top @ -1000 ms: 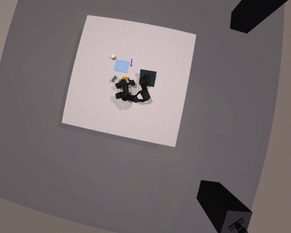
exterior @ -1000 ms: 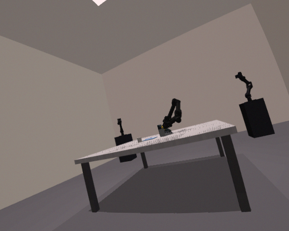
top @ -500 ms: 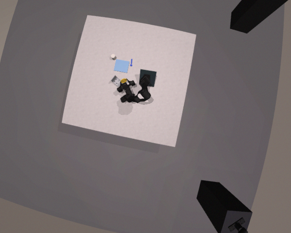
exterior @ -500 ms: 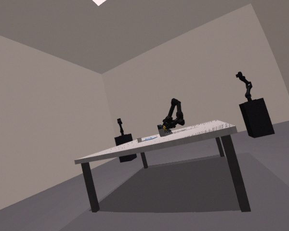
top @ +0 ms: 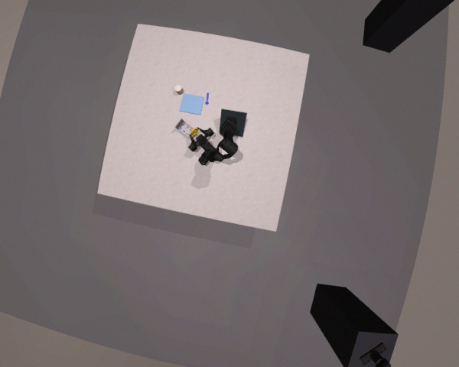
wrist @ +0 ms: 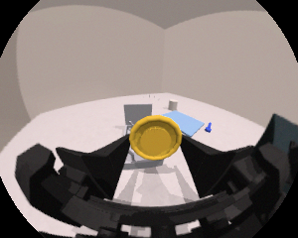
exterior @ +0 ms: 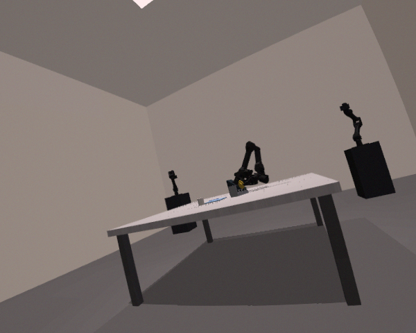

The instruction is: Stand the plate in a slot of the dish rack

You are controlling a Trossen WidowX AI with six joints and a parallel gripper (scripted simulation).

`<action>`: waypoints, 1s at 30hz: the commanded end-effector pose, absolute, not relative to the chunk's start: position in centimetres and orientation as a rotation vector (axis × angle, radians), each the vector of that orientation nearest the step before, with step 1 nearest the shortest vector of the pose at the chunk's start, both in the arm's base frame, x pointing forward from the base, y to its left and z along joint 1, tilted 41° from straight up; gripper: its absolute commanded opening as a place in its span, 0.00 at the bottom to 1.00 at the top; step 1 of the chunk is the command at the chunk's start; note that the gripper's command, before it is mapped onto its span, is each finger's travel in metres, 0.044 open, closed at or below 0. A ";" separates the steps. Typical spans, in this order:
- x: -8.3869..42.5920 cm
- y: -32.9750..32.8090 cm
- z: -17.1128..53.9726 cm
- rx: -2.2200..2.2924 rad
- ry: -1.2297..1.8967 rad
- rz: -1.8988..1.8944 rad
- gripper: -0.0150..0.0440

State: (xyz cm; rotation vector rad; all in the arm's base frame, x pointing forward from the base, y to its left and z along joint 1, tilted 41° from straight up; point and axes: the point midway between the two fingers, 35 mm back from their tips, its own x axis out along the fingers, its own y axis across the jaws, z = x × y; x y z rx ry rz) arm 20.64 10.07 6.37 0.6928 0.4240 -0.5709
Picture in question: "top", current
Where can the light blue flat mat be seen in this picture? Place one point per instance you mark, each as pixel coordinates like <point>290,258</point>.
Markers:
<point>192,104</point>

